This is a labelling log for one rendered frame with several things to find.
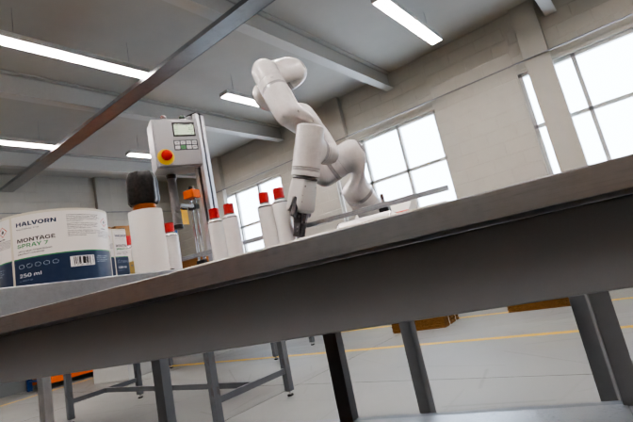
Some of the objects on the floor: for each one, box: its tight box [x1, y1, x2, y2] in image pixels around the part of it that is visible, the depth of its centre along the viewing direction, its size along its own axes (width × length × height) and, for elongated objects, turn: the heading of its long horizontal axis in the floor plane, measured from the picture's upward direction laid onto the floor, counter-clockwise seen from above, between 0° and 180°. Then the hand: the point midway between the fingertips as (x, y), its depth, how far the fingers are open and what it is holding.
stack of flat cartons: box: [392, 315, 460, 333], centre depth 525 cm, size 64×53×31 cm
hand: (299, 230), depth 133 cm, fingers closed, pressing on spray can
